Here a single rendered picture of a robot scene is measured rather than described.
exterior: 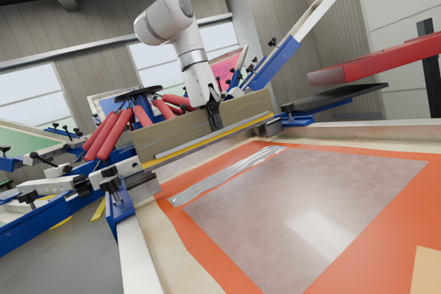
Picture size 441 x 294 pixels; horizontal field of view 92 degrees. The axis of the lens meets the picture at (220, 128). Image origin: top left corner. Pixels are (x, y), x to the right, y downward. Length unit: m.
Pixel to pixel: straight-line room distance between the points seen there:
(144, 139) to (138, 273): 0.28
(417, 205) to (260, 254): 0.21
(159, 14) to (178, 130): 0.25
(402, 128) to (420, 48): 0.97
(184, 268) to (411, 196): 0.32
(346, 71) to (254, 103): 0.74
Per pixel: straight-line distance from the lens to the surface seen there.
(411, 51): 1.48
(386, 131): 0.59
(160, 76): 4.31
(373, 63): 1.36
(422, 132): 0.57
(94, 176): 0.80
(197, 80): 0.52
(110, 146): 1.17
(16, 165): 1.56
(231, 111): 0.59
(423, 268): 0.30
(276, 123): 0.74
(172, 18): 0.48
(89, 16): 4.70
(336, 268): 0.29
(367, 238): 0.32
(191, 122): 0.53
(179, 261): 0.36
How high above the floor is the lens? 1.16
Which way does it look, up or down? 9 degrees down
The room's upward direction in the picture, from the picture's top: 18 degrees counter-clockwise
